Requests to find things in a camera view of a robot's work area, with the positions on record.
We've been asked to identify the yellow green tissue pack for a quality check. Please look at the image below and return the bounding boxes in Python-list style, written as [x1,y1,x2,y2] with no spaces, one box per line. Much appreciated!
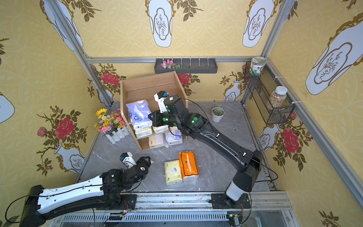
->
[164,160,182,185]

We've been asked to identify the purple tissue pack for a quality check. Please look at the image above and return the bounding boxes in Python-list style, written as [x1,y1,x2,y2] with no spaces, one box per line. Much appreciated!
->
[126,100,152,130]

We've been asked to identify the orange tissue pack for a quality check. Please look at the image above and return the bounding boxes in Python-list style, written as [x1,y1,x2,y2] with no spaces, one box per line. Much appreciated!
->
[179,151,199,182]

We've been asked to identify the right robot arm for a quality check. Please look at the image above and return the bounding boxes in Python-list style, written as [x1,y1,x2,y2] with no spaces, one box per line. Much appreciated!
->
[148,95,263,203]

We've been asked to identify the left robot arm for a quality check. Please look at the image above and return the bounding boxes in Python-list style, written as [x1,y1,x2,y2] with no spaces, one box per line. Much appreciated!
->
[19,156,151,227]

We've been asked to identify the pale yellow tissue pack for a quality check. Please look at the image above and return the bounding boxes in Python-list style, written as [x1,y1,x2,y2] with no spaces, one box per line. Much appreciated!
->
[152,125,168,134]

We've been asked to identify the lavender tissue pack bottom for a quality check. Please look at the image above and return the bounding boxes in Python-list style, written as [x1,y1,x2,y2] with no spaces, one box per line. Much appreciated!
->
[164,127,183,147]

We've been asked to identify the beige tissue pack bottom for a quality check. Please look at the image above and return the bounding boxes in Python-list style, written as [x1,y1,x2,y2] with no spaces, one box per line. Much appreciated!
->
[148,134,164,149]

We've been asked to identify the white green tissue pack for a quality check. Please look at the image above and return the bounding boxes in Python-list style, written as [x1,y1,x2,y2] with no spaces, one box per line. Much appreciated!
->
[134,127,153,139]

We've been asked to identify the wooden three-tier shelf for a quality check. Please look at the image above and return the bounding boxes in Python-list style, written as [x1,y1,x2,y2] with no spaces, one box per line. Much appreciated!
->
[120,72,187,151]

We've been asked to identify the small potted cactus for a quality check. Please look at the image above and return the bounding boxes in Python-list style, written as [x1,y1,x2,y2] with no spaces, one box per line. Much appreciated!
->
[212,107,225,123]

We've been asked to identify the white picket fence planter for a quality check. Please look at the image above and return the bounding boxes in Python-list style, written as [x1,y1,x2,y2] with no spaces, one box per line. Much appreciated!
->
[105,126,130,144]

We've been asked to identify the pink flowers in tray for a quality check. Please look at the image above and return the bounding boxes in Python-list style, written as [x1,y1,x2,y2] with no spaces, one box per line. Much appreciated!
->
[160,59,181,69]

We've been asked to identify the artificial flower bouquet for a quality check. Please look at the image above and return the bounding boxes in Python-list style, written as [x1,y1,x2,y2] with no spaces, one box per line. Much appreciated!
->
[94,108,126,134]

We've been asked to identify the patterned jar white lid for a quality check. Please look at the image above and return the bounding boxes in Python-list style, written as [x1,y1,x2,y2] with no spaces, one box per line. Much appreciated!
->
[250,56,267,76]

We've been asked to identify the glass jar white lid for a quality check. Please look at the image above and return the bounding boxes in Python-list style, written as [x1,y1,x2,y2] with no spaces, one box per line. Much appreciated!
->
[267,86,288,111]

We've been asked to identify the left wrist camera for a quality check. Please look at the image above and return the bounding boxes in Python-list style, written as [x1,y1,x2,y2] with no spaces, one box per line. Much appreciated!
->
[120,152,136,169]

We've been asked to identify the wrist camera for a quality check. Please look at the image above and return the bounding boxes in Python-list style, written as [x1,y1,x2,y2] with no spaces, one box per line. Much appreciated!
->
[120,152,136,169]
[154,91,168,113]

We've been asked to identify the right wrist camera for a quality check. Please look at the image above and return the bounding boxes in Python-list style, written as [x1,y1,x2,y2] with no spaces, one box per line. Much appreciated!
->
[154,91,168,113]

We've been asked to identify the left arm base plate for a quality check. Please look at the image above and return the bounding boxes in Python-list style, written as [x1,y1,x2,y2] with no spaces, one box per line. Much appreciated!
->
[113,194,137,210]

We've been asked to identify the grey wall tray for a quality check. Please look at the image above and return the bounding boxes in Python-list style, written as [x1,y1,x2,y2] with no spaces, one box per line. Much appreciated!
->
[154,57,218,74]

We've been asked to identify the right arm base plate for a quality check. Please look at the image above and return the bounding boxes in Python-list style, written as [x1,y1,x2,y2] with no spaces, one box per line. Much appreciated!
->
[209,194,251,209]

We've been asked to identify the black wire wall basket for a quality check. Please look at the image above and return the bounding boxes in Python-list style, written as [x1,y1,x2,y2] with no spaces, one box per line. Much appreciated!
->
[245,62,295,124]

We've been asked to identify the metal base rail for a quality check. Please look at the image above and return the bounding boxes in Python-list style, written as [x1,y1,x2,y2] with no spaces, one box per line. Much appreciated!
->
[46,191,299,227]

